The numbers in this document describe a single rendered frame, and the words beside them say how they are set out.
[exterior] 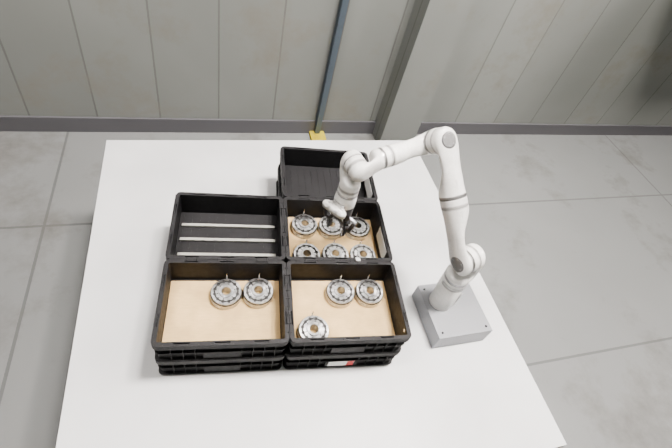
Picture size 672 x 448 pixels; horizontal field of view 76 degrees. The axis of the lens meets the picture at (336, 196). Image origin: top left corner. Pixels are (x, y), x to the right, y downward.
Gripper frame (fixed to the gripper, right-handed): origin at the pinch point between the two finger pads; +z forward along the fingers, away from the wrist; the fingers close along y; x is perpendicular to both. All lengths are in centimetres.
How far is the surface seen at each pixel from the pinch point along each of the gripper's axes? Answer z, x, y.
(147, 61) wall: 42, -50, 182
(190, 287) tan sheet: 17, 45, 25
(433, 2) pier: -21, -171, 60
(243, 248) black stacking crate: 16.8, 21.1, 24.6
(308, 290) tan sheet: 16.9, 17.5, -4.8
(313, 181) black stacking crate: 16.7, -26.5, 29.4
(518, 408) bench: 30, -7, -87
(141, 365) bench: 30, 70, 20
